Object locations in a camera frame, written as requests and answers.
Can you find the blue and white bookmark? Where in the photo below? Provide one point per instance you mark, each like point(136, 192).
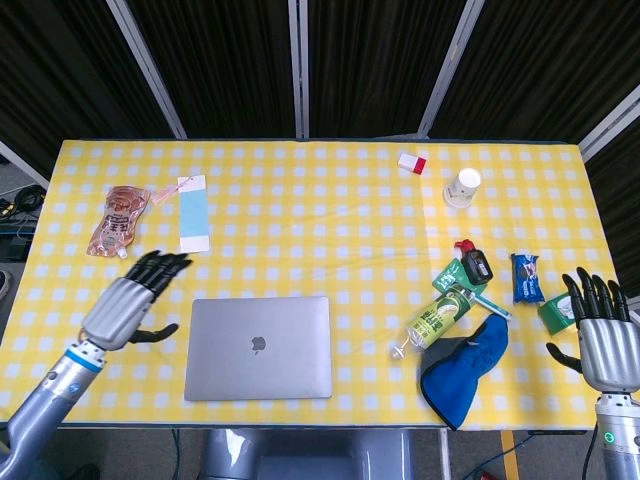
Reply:
point(194, 220)

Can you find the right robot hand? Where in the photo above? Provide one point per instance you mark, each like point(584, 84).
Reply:
point(610, 350)

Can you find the yellow checkered tablecloth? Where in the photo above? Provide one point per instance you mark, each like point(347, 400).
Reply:
point(320, 230)

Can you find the green label tea bottle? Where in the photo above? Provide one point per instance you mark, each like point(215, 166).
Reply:
point(440, 315)

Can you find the green paper packet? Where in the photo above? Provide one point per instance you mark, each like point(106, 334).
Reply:
point(446, 277)

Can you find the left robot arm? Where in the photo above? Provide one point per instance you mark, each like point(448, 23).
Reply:
point(50, 395)

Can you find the grey laptop computer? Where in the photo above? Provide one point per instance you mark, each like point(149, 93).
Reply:
point(257, 365)

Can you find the white paper cup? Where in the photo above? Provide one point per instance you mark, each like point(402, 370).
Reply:
point(461, 192)

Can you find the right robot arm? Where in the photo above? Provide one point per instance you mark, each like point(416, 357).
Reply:
point(619, 435)

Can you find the black bottle with red cap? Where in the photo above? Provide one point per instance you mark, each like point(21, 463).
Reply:
point(477, 267)

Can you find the orange snack pouch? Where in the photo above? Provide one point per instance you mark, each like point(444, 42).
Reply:
point(117, 220)

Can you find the blue cloth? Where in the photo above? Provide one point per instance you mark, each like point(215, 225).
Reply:
point(460, 380)

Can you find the green small box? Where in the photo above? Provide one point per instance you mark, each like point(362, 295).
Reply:
point(557, 315)

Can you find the grey metal partition post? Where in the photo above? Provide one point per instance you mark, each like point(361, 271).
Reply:
point(300, 70)
point(22, 165)
point(607, 122)
point(150, 70)
point(447, 70)

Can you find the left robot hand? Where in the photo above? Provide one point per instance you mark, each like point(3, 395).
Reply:
point(117, 312)

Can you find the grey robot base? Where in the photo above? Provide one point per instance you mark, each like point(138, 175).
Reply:
point(300, 455)

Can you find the teal and white toothbrush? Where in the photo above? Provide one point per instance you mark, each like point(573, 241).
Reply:
point(492, 306)

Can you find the red and white small box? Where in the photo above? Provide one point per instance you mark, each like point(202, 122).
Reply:
point(412, 164)

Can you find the blue cookie packet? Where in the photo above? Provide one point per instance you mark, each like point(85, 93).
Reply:
point(527, 280)

